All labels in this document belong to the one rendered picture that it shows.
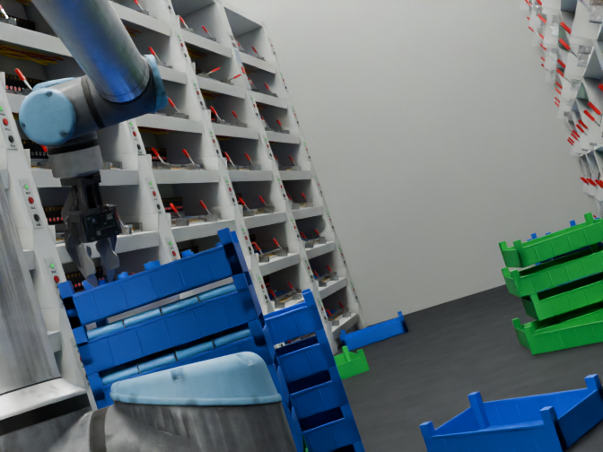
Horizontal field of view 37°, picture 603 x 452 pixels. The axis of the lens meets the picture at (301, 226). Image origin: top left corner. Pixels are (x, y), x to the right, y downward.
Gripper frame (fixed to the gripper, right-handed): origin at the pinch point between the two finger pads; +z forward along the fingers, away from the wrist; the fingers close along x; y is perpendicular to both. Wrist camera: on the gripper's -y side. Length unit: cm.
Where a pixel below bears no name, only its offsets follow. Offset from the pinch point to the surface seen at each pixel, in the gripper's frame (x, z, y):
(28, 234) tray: 3, -4, -51
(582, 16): 92, -31, 40
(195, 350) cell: 4.7, 10.8, 24.7
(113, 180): 41, -7, -90
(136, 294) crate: -1.1, -0.1, 19.2
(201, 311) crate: 7.0, 4.6, 25.3
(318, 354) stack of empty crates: 37.9, 26.3, 9.1
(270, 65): 200, -28, -249
